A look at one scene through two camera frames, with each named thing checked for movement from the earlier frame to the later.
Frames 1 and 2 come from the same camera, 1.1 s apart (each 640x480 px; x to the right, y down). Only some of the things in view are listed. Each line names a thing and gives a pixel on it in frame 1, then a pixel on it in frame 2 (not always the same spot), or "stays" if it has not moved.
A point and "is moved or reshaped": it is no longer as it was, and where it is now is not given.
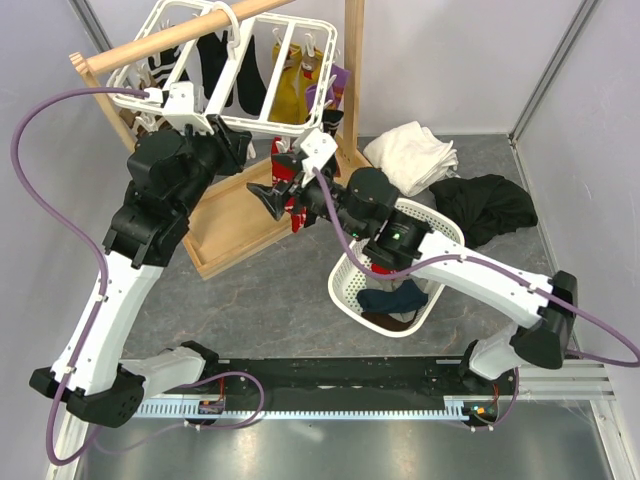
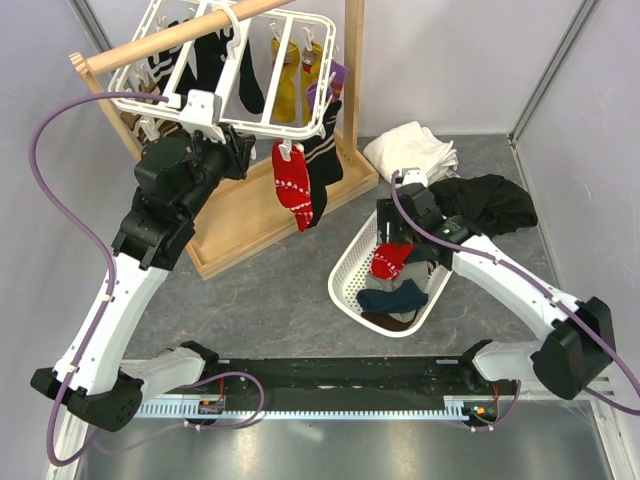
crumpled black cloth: x=484 y=208 stays
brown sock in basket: x=386 y=322 stays
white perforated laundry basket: x=347 y=275 stays
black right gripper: x=273 y=197 -> x=386 y=213
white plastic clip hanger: x=207 y=65 is moved or reshaped
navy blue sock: x=404 y=297 stays
